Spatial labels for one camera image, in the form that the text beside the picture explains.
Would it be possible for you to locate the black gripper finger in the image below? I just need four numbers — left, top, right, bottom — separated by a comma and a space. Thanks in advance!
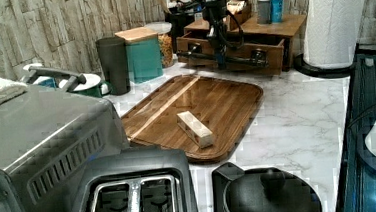
176, 51, 217, 61
226, 57, 268, 68

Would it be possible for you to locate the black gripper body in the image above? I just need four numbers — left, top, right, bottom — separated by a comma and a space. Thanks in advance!
202, 0, 227, 49

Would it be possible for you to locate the wooden drawer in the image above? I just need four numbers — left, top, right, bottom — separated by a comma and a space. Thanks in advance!
176, 30, 286, 75

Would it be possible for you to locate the wooden drawer cabinet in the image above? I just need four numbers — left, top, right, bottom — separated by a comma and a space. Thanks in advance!
184, 14, 306, 72

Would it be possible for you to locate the wooden tea bag box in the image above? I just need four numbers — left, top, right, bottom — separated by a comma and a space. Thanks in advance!
226, 0, 252, 30

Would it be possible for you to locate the black utensil holder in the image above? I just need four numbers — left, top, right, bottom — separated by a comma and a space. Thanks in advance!
165, 7, 201, 53

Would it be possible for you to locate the grey tea tin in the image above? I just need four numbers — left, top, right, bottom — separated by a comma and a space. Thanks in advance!
257, 0, 271, 25

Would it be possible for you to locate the wooden cutting board tray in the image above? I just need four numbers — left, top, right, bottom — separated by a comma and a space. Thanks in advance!
122, 75, 263, 163

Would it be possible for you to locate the clear jar of snacks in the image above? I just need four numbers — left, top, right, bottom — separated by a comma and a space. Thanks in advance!
145, 21, 173, 68

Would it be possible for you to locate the wooden spatula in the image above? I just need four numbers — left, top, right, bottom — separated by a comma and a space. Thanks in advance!
157, 0, 171, 14

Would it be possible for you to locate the teal canister with wooden lid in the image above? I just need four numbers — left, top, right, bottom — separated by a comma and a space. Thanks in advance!
117, 27, 163, 84

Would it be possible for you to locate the small wooden block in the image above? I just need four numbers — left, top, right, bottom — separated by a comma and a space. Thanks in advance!
177, 111, 215, 148

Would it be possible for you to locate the white paper towel roll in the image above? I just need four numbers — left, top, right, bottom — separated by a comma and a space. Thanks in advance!
293, 0, 365, 79

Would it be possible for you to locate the dark grey cup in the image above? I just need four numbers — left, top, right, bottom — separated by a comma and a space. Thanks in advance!
95, 36, 131, 96

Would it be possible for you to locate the white green enamel mug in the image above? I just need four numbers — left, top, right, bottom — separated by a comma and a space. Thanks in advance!
70, 74, 113, 98

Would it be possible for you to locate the black electric kettle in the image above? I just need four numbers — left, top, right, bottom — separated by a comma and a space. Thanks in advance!
212, 162, 323, 212

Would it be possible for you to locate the black two-slot toaster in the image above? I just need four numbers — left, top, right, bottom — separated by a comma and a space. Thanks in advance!
71, 147, 198, 212

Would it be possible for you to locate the silver toaster oven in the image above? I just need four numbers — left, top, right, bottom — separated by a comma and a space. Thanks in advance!
0, 82, 129, 212

